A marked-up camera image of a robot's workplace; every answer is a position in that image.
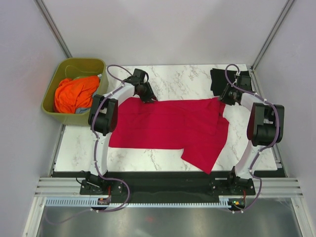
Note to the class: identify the aluminium frame post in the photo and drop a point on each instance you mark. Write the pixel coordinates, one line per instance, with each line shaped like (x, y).
(53, 27)
(273, 32)

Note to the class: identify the olive green plastic bin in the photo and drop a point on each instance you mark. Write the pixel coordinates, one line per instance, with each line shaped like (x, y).
(74, 68)

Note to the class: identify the white slotted cable duct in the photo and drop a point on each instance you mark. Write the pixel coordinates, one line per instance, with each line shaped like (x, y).
(147, 201)

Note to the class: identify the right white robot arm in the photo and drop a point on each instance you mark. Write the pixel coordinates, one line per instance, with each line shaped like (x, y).
(265, 125)

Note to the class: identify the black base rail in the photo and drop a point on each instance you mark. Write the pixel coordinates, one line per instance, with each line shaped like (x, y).
(127, 185)

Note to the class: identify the folded black t shirt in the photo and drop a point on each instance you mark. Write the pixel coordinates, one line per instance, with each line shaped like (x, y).
(219, 81)

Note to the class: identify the magenta red t shirt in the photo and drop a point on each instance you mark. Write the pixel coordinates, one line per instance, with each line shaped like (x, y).
(197, 127)

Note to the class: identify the orange t shirt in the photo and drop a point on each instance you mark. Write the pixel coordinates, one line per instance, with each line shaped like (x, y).
(72, 94)

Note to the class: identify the left aluminium frame post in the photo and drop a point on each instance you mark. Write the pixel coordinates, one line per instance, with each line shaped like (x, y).
(53, 27)

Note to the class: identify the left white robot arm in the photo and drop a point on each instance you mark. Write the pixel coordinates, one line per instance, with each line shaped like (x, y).
(103, 115)

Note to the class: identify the right aluminium frame post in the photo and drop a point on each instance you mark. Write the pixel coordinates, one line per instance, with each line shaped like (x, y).
(273, 32)

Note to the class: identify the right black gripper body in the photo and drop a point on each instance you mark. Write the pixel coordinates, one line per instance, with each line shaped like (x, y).
(227, 96)

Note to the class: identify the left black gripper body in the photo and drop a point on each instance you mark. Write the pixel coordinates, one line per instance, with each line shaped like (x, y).
(146, 94)

